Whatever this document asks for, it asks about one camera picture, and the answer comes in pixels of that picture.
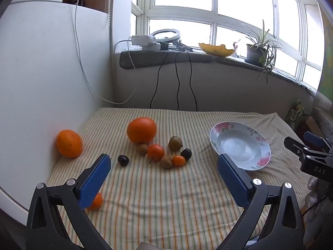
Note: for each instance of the small tangerine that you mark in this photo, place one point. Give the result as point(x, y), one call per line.
point(156, 152)
point(97, 201)

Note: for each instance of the white window frame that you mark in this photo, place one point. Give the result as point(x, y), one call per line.
point(213, 18)

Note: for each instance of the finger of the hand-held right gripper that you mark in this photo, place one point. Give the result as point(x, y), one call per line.
point(313, 138)
point(295, 147)

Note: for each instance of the orange kumquat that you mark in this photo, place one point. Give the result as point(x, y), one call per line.
point(178, 160)

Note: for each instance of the person's right hand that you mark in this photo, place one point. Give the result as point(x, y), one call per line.
point(313, 187)

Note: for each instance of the large smooth orange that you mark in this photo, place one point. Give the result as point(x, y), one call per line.
point(141, 130)

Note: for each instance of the black power adapter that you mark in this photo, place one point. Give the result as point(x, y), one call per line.
point(164, 46)

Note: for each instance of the lace curtain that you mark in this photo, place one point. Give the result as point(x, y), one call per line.
point(324, 112)

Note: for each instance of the yellow melon rind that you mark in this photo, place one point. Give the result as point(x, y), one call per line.
point(216, 50)

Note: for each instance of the greenish kiwi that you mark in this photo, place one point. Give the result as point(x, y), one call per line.
point(175, 143)

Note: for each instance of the cardboard box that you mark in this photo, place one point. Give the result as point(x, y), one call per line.
point(313, 126)

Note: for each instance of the potted spider plant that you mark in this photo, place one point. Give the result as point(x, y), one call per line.
point(256, 52)

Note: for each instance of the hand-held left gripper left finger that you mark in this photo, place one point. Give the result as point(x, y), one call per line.
point(97, 177)

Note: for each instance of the white power adapter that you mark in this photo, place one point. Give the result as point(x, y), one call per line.
point(143, 41)

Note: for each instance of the striped tablecloth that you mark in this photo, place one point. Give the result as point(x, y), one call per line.
point(166, 203)

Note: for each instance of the speckled orange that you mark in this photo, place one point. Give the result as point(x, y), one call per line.
point(69, 143)

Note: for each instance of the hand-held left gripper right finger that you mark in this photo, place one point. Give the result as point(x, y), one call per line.
point(232, 179)

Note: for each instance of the floral white bowl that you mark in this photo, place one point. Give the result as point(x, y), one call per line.
point(240, 145)

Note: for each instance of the small figurine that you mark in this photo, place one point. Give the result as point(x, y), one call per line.
point(235, 47)

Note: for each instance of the brown kiwi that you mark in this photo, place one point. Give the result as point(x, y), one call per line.
point(142, 148)
point(166, 161)

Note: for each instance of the white rounded board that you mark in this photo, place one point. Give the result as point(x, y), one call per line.
point(46, 83)

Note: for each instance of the dark plum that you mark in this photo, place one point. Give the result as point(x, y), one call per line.
point(186, 153)
point(123, 160)

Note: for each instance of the grey windowsill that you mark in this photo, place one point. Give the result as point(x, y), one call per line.
point(145, 58)

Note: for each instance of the green printed bag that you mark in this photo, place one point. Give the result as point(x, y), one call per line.
point(296, 114)

